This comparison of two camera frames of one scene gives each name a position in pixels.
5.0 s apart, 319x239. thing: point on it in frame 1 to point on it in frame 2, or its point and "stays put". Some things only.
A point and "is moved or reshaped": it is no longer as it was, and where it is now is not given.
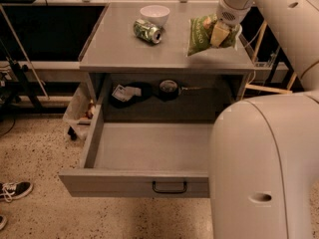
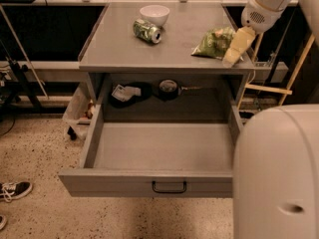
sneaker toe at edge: (3, 221) stays put
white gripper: (228, 16) to (258, 18)
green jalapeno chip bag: (207, 32) is moved or reshaped
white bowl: (156, 14) stays put
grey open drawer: (143, 159) stays put
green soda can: (147, 31) stays put
